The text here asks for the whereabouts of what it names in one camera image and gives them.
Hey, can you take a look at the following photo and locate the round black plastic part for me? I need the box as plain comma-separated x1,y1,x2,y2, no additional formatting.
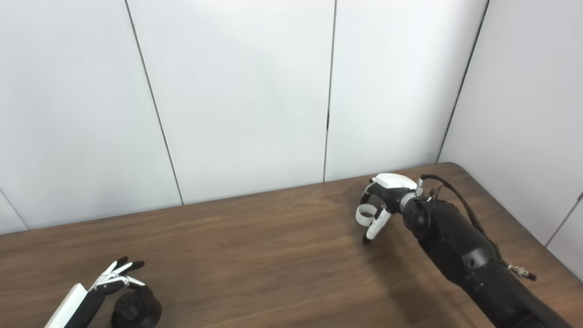
111,291,162,328

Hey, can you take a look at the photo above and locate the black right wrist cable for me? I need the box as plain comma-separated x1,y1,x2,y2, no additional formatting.
420,174,537,281

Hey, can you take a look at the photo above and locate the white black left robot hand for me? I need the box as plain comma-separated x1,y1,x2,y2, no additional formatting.
44,256,146,328

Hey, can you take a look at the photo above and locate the white plastic ring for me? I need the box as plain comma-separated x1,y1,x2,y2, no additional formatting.
356,204,378,226

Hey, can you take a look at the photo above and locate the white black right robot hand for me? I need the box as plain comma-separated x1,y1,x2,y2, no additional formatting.
355,174,419,244

